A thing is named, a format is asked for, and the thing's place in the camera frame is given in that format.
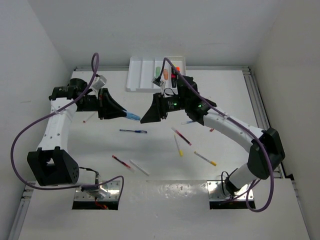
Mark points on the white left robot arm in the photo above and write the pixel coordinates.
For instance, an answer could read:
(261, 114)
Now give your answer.
(51, 163)

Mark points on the orange eraser case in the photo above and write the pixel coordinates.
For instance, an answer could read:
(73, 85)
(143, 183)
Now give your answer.
(165, 74)

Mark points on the white divided organizer tray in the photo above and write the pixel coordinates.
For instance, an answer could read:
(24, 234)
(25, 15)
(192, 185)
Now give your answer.
(141, 72)

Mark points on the green eraser case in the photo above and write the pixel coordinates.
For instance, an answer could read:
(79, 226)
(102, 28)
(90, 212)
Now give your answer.
(157, 71)

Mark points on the white marker pen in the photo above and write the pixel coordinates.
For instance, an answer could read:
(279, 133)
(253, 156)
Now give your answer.
(139, 167)

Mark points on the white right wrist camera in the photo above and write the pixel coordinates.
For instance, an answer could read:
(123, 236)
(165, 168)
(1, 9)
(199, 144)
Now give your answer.
(157, 81)

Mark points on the blue gel pen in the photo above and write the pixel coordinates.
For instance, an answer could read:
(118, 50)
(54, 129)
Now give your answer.
(187, 122)

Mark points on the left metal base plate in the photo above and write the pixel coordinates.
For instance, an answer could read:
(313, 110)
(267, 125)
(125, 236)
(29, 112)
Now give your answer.
(106, 192)

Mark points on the yellow tip white marker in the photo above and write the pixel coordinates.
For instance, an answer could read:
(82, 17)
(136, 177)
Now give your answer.
(205, 159)
(180, 152)

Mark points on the red tip white pen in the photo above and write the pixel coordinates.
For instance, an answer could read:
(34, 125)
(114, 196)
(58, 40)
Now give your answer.
(89, 117)

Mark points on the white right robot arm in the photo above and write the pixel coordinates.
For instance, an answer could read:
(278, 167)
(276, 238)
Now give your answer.
(264, 147)

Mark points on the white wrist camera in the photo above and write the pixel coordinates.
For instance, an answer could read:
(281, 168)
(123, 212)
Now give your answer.
(98, 83)
(157, 81)

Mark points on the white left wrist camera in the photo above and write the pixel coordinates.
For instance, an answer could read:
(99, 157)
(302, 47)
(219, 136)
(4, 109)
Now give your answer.
(98, 83)

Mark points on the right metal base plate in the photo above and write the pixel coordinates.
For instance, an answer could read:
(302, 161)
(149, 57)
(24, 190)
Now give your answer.
(216, 193)

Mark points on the dark red gel pen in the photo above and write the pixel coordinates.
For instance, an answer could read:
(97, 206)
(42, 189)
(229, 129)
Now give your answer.
(181, 136)

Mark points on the metal base plate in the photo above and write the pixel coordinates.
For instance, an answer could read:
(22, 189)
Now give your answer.
(106, 192)
(216, 193)

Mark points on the blue ballpoint pen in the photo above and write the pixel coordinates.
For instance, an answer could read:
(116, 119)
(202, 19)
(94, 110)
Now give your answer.
(134, 131)

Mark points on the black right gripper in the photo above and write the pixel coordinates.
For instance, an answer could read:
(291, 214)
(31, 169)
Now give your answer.
(154, 113)

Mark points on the blue eraser case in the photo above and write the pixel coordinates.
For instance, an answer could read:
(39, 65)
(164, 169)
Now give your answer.
(132, 116)

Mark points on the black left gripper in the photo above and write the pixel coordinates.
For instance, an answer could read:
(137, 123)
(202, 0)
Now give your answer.
(107, 107)

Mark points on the pink cap black highlighter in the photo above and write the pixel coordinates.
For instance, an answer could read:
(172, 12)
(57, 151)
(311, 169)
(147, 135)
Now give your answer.
(173, 80)

